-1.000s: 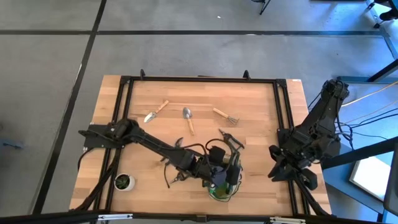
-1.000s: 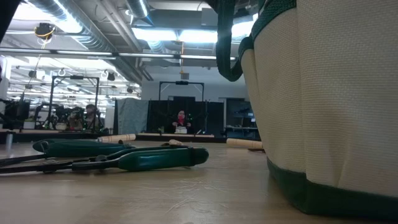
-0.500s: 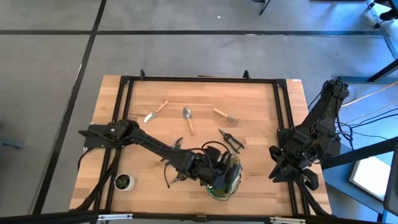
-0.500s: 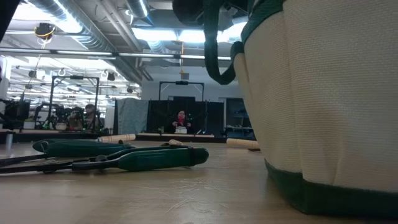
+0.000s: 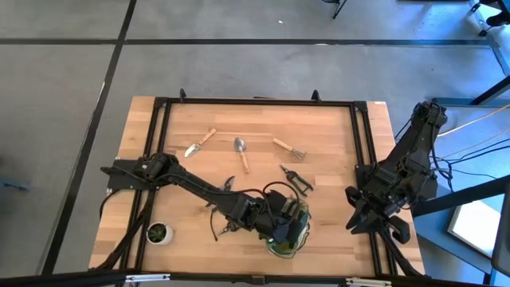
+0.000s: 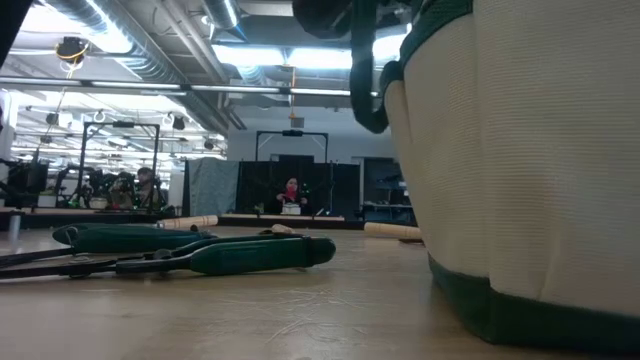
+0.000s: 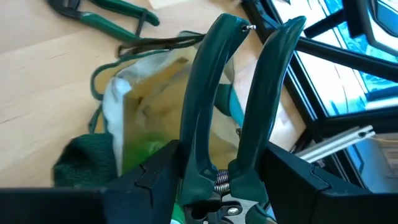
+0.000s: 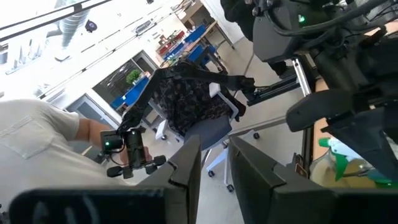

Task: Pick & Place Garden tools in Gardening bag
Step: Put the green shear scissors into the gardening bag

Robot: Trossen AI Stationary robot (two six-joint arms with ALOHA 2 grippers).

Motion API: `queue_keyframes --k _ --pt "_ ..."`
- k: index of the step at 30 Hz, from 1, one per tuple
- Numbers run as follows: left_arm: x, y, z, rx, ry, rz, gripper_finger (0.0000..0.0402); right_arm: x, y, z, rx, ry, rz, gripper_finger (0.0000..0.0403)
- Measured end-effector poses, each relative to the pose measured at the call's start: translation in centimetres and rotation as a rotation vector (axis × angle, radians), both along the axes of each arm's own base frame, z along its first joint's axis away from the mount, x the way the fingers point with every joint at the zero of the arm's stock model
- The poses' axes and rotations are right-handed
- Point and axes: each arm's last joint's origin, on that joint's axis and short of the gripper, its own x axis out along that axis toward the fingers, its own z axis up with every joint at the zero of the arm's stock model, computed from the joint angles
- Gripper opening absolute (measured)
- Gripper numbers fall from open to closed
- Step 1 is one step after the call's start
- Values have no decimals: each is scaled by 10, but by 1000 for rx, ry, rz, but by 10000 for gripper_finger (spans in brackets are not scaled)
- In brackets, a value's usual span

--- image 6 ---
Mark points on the white bucket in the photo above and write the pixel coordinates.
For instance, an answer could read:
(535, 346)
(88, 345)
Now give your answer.
(291, 210)

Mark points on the white table corner post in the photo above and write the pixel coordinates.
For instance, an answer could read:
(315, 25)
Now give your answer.
(14, 230)

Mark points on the white horizontal ceiling pipe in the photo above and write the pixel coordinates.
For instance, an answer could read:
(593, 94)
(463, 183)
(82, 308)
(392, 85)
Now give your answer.
(150, 86)

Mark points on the cream canvas garden bag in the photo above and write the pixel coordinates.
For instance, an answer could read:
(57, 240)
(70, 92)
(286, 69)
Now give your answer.
(525, 175)

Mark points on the black partition panel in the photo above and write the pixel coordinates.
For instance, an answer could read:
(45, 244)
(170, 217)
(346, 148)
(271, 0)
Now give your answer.
(340, 185)

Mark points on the black hanging lamp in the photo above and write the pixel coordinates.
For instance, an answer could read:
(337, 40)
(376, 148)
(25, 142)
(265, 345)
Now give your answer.
(178, 123)

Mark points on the person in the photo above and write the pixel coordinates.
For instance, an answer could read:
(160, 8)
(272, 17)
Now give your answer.
(291, 192)
(146, 187)

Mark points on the black machine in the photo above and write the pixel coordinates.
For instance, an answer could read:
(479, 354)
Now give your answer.
(25, 185)

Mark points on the black background robot arms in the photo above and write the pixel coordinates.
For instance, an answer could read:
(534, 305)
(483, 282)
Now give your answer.
(100, 187)

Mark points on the grey curtain partition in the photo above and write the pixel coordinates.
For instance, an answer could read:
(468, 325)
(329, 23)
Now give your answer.
(212, 187)

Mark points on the dark shelving unit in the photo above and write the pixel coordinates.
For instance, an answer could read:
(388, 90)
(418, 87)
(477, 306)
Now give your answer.
(385, 185)

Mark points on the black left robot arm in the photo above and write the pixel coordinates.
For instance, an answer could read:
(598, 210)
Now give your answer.
(10, 20)

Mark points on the silver spiral ventilation duct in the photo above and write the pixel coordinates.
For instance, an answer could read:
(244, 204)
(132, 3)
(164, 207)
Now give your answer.
(145, 60)

